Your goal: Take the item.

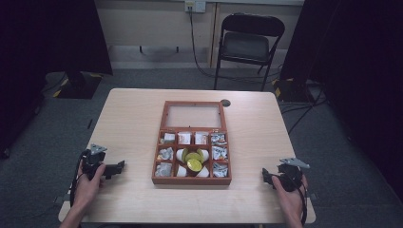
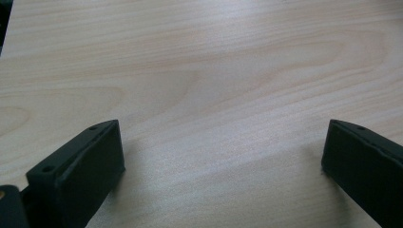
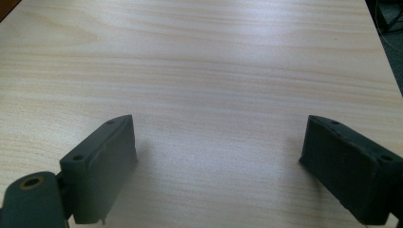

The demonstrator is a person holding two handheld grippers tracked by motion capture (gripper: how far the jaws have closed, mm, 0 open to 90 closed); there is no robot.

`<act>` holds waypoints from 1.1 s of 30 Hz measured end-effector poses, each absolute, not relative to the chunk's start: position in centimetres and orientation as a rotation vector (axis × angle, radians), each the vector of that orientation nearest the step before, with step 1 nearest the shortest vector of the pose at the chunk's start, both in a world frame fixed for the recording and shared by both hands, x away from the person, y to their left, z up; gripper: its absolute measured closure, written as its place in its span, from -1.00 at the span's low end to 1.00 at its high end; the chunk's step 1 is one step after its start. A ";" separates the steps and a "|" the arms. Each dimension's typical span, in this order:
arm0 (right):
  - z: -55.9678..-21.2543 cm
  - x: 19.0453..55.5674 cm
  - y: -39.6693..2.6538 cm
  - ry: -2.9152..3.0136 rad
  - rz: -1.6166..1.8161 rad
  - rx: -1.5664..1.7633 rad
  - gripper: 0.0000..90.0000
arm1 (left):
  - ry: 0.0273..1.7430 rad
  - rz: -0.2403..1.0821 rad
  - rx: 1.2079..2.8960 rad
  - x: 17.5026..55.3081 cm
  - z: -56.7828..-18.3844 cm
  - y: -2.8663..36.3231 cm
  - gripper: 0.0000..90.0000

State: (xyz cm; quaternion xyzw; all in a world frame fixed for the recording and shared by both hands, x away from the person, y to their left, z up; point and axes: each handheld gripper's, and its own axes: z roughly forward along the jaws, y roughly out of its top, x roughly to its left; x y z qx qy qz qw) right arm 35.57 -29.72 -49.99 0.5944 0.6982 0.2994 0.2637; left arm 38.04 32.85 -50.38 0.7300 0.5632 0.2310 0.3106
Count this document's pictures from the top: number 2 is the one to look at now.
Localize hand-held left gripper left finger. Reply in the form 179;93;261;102
20;119;126;228

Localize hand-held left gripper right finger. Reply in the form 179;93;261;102
320;119;403;228

